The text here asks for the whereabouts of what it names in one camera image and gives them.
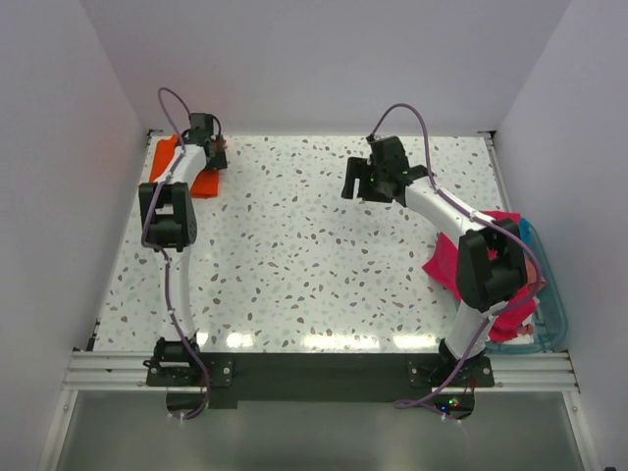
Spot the orange t shirt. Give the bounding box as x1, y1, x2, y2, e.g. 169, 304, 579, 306
149, 136, 220, 199

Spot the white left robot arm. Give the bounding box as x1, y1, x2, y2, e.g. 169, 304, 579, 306
138, 113, 227, 385

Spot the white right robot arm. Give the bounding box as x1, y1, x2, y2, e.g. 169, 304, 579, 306
341, 134, 527, 386

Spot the pink t shirt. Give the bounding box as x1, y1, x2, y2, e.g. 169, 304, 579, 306
423, 233, 536, 318

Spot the salmon t shirt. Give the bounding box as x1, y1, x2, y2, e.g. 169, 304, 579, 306
525, 258, 548, 295

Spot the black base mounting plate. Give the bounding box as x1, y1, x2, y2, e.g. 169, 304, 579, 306
143, 346, 496, 418

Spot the clear blue plastic bin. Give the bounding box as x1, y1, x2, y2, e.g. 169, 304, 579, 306
486, 218, 568, 355

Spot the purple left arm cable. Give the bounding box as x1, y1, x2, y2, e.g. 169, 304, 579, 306
140, 86, 213, 421

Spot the aluminium frame rail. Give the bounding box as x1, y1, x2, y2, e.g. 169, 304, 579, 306
62, 351, 579, 393

